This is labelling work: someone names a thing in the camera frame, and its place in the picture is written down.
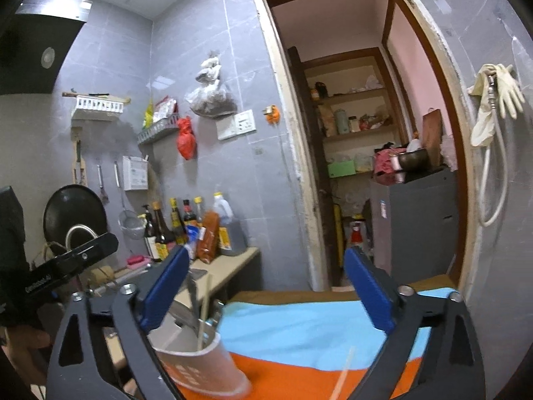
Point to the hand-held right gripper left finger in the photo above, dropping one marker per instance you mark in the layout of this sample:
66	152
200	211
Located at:
164	289

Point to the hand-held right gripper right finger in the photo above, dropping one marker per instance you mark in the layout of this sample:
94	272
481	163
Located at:
370	287

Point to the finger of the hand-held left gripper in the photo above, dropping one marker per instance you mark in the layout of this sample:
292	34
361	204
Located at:
87	254

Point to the white plastic utensil holder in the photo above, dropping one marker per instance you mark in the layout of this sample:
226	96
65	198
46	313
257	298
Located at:
200	366

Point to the wooden chopstick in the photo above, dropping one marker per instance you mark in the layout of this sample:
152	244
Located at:
343	371

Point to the person's left hand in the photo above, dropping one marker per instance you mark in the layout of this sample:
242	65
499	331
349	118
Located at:
27	354

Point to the steel faucet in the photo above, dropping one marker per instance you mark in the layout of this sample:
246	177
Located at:
81	229

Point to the brown twine roll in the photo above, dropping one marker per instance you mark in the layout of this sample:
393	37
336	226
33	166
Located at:
100	277

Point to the pink soap dish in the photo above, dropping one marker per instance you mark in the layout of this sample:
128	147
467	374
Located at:
139	261

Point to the black wok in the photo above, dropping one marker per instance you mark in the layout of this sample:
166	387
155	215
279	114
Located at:
62	212

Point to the tall soy sauce bottle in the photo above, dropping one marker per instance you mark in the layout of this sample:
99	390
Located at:
162	237

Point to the metal mesh strainer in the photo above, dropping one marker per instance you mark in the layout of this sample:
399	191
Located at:
131	225

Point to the dark pump bottle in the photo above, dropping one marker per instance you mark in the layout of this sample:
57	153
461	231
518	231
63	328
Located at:
149	237

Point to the blue white salt bag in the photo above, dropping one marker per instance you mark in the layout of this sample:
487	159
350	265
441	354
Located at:
192	239

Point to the yellow pole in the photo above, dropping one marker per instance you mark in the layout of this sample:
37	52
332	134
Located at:
338	233

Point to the yellow cap sauce bottle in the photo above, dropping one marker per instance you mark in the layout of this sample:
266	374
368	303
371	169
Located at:
178	225

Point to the brown spice packet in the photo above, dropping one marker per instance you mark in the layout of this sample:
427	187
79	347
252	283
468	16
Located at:
208	237

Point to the metal spatula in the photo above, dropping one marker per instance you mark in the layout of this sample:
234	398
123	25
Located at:
102	187

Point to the grey washing machine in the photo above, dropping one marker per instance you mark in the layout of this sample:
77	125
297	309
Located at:
412	225

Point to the dark bottle red label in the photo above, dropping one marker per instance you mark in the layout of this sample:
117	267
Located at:
189	214

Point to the blue and orange cloth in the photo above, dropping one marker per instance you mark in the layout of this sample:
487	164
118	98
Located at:
300	333

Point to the clear bottle yellow cap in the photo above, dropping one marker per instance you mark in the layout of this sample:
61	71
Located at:
198	210

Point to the large oil jug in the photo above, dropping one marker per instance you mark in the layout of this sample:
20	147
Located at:
231	233

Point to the green box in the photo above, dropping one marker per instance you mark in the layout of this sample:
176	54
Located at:
341	169

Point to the steel cup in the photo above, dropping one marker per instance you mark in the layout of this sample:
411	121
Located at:
395	163

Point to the red cloth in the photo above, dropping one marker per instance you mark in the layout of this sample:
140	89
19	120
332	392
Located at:
383	160

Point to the metal bowl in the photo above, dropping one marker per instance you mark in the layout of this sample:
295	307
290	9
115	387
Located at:
412	159

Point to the yellow green seasoning packet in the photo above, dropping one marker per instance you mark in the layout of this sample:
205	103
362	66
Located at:
148	116

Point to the red plastic bag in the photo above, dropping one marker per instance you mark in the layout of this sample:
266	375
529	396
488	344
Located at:
186	139

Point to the white plastic bag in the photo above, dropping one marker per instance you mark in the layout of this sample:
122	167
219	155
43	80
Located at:
447	154

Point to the wooden cutting board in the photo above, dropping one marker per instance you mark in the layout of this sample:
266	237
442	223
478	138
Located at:
432	137

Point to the small jar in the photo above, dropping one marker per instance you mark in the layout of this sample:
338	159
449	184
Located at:
352	125

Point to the red white seasoning packets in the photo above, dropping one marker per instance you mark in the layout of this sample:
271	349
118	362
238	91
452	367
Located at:
165	108

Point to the red packaged goods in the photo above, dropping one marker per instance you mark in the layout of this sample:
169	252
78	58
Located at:
374	121

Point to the green thermos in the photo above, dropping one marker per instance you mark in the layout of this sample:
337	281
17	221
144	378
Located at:
340	123

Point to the brown paper bag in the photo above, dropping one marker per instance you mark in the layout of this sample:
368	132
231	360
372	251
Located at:
327	121

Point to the wooden shelf unit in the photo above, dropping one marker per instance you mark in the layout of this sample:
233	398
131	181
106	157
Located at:
354	96

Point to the clear bag of dried goods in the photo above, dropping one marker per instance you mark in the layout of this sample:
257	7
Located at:
210	98

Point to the cream rubber glove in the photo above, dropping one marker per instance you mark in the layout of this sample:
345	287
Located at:
510	91
485	121

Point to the white crumpled bag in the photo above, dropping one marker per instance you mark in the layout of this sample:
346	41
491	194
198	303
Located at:
368	83

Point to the black range hood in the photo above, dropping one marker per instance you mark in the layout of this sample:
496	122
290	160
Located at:
29	54

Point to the white wall box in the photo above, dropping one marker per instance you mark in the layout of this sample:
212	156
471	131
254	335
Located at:
135	173

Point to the grey wall rack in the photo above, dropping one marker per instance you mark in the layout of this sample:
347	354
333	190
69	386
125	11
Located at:
158	131

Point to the white plastic wall basket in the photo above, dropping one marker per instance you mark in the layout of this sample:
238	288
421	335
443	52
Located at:
98	106

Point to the white wall switch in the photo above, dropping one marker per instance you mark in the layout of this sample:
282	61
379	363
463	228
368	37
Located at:
226	130

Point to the white wall socket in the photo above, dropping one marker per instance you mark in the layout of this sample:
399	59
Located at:
245	121

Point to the wooden door frame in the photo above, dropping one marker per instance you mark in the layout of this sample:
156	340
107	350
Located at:
449	112

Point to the orange wall hook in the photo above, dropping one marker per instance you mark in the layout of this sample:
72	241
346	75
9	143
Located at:
272	114

